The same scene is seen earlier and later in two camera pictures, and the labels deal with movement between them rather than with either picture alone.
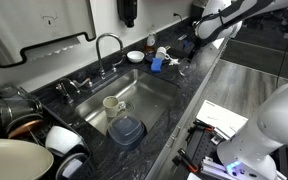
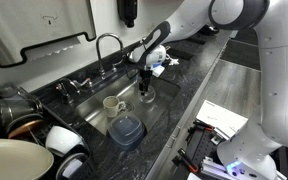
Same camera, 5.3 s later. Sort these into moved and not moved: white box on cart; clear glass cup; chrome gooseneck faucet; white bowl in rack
Moved: clear glass cup
Not moved: white bowl in rack; white box on cart; chrome gooseneck faucet
